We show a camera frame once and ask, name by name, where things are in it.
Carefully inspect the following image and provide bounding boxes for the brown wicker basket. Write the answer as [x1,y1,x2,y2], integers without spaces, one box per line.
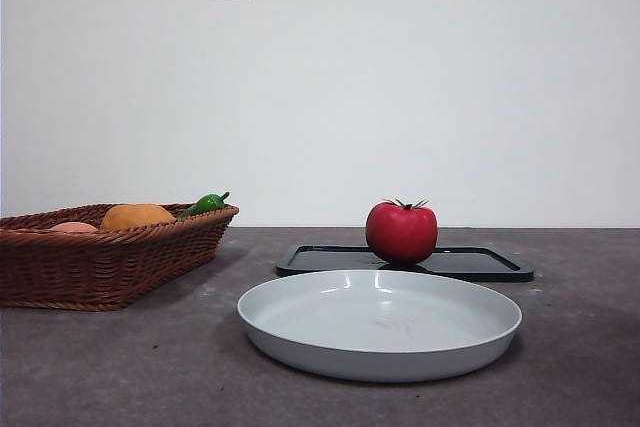
[0,202,240,312]

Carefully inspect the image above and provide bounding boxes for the light grey round plate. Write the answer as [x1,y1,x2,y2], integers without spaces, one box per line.
[236,268,524,383]

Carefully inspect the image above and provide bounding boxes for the red tomato with green stem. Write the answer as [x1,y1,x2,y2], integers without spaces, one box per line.
[365,198,439,264]

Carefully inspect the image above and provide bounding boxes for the yellow-brown potato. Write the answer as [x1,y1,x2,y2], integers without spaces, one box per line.
[101,202,177,231]

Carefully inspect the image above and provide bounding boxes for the green chili pepper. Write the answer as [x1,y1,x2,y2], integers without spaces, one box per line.
[177,190,231,219]

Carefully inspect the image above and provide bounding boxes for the pale pink egg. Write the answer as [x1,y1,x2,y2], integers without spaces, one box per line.
[48,220,101,234]

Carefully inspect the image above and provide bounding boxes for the black flat tray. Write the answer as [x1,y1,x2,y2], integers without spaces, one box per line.
[275,243,535,283]

